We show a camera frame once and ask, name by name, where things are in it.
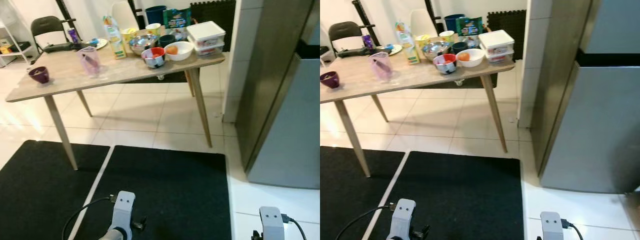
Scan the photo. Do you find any grey fridge lower door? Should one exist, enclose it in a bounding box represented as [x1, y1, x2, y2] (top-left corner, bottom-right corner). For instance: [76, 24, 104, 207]
[539, 50, 640, 195]
[247, 52, 321, 190]

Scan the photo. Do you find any steel grey fridge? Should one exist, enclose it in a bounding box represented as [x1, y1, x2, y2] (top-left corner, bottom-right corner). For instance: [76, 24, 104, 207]
[530, 0, 640, 195]
[235, 0, 321, 190]

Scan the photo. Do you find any light wooden table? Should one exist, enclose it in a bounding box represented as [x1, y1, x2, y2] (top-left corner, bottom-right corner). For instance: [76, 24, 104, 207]
[6, 27, 226, 171]
[320, 32, 517, 178]

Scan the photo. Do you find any pink translucent jug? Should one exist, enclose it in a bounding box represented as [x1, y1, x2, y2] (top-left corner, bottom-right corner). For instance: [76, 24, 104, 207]
[76, 46, 102, 77]
[368, 51, 394, 82]

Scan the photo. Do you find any dark purple cup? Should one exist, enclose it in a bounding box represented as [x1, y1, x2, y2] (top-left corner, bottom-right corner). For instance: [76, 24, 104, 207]
[28, 66, 50, 85]
[320, 71, 341, 90]

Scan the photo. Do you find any white bowl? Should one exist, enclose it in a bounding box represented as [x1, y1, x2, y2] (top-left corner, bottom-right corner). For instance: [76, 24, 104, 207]
[456, 48, 486, 68]
[164, 41, 195, 62]

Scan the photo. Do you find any large steel bowl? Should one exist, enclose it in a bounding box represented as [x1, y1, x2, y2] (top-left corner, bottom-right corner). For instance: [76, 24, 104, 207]
[128, 34, 159, 56]
[421, 41, 452, 62]

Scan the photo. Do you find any juice carton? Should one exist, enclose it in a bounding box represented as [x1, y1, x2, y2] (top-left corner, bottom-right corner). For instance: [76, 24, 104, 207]
[103, 15, 127, 60]
[395, 21, 421, 66]

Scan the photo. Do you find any flat black device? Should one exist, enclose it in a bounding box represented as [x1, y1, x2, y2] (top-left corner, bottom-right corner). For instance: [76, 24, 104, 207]
[336, 47, 378, 59]
[42, 42, 86, 54]

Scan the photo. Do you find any white shelf rack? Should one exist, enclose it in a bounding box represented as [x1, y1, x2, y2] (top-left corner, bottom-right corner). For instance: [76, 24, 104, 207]
[320, 44, 335, 65]
[0, 0, 38, 68]

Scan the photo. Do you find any white lidded plastic container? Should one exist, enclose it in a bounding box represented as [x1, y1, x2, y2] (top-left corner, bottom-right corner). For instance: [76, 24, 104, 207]
[478, 29, 515, 51]
[186, 20, 227, 43]

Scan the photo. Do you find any white plastic chair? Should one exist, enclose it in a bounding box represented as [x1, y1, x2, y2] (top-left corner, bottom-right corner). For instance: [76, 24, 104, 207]
[111, 1, 140, 31]
[410, 8, 437, 37]

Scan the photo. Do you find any green snack bag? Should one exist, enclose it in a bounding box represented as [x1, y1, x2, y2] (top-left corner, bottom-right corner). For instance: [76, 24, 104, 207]
[455, 16, 484, 48]
[163, 7, 193, 42]

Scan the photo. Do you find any dark blue bucket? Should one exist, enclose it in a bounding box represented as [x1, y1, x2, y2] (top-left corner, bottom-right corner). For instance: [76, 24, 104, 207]
[145, 5, 168, 26]
[444, 13, 466, 33]

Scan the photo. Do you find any black folding chair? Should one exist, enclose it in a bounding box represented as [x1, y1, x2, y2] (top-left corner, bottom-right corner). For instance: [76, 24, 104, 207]
[30, 15, 71, 53]
[328, 21, 368, 58]

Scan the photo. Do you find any black metal pole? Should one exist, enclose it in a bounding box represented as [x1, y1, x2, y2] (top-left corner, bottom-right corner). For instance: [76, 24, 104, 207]
[351, 0, 373, 41]
[424, 0, 441, 26]
[54, 0, 76, 36]
[127, 0, 146, 28]

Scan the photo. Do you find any black foam puzzle mat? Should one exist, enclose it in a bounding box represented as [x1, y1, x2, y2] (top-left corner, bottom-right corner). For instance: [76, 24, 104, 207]
[189, 0, 237, 53]
[486, 9, 527, 62]

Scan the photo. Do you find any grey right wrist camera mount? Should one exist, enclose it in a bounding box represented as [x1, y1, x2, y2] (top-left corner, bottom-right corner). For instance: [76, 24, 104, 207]
[540, 211, 565, 240]
[259, 206, 286, 240]

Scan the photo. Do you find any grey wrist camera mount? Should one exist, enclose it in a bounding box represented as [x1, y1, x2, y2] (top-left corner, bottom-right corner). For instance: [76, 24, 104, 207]
[111, 190, 136, 230]
[259, 206, 286, 240]
[390, 198, 417, 238]
[540, 211, 565, 240]

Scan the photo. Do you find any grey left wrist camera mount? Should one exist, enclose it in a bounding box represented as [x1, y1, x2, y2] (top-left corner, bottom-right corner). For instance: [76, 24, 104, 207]
[390, 198, 417, 238]
[111, 190, 136, 230]

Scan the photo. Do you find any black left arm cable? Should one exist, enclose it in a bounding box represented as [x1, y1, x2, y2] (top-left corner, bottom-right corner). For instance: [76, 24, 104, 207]
[335, 202, 397, 240]
[61, 196, 117, 240]

